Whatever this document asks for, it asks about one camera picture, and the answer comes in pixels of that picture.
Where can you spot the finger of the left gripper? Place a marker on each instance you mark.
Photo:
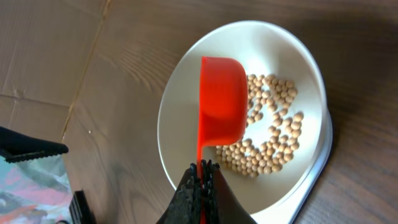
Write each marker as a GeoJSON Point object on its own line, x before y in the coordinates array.
{"type": "Point", "coordinates": [17, 147]}

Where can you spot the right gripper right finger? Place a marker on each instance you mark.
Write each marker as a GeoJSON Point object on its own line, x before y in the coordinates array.
{"type": "Point", "coordinates": [220, 204]}

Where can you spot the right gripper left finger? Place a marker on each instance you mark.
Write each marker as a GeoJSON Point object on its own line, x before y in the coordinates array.
{"type": "Point", "coordinates": [185, 205]}

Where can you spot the white digital kitchen scale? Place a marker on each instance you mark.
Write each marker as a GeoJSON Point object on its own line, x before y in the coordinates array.
{"type": "Point", "coordinates": [288, 209]}

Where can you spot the red plastic measuring scoop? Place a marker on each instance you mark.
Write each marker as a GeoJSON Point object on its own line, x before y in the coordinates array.
{"type": "Point", "coordinates": [223, 104]}

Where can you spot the soybeans in bowl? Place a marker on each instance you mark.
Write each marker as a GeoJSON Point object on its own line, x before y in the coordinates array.
{"type": "Point", "coordinates": [272, 132]}

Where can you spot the white ceramic bowl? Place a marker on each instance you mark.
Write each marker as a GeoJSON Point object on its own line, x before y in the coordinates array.
{"type": "Point", "coordinates": [262, 48]}

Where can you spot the colourful patterned floor mat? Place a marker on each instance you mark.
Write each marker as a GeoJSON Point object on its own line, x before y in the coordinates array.
{"type": "Point", "coordinates": [36, 191]}

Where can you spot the cardboard box edge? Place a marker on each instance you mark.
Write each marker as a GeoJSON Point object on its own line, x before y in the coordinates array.
{"type": "Point", "coordinates": [45, 46]}

